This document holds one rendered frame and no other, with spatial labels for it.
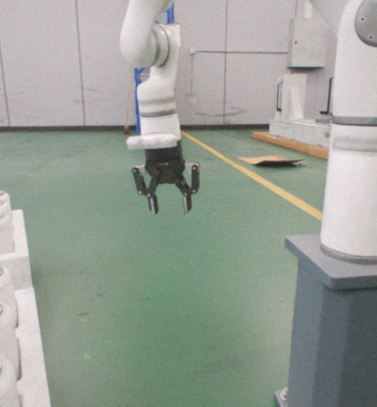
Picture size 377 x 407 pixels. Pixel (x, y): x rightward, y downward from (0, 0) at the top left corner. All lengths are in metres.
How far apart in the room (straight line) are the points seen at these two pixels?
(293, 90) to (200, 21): 2.60
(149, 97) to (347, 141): 0.36
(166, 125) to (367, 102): 0.36
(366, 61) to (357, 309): 0.29
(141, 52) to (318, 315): 0.49
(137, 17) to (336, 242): 0.47
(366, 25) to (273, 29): 6.77
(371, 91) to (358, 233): 0.17
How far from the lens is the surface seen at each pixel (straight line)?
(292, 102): 4.85
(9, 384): 0.43
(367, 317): 0.55
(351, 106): 0.50
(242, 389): 0.77
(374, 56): 0.50
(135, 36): 0.70
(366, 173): 0.50
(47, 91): 6.85
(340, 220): 0.52
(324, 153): 3.57
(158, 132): 0.71
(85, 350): 0.87
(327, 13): 0.58
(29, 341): 0.60
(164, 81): 0.72
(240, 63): 7.02
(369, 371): 0.60
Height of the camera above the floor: 0.50
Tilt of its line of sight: 15 degrees down
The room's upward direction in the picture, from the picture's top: straight up
